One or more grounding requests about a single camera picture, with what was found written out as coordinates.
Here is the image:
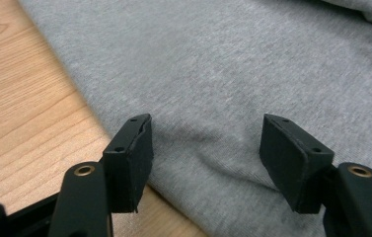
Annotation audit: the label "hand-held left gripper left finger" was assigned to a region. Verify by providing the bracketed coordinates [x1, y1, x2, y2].
[102, 113, 155, 214]

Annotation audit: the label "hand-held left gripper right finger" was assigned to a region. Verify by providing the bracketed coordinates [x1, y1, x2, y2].
[259, 113, 335, 215]

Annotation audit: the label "grey shorts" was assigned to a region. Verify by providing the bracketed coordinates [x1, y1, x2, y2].
[17, 0, 372, 237]

